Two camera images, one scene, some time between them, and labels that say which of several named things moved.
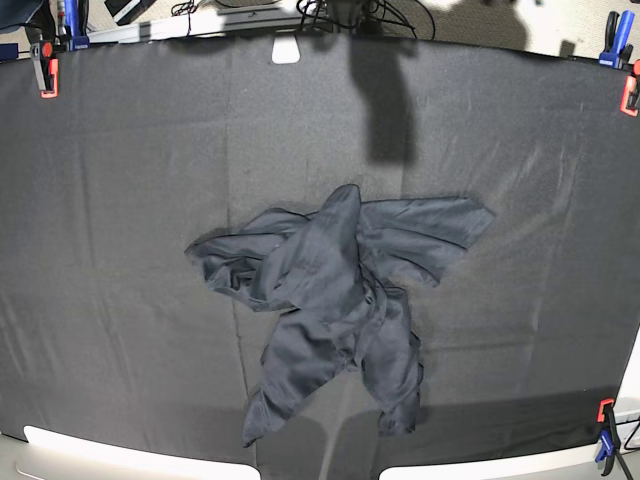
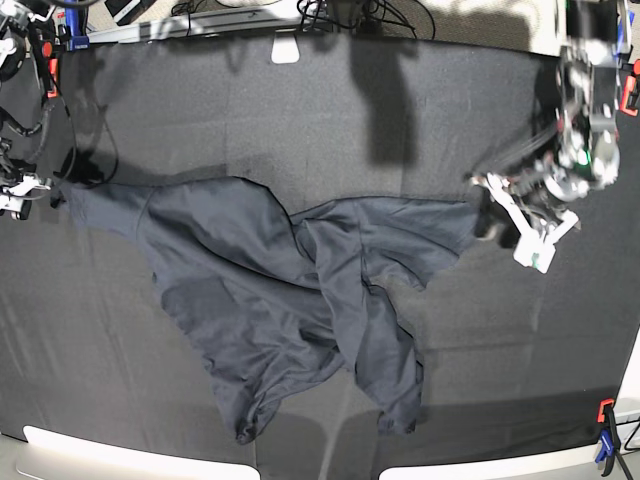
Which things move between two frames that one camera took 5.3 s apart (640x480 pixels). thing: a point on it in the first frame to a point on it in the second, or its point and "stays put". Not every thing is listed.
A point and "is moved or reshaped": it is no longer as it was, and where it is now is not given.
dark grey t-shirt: (338, 267) is moved or reshaped
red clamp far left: (47, 67) stays put
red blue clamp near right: (609, 440) stays put
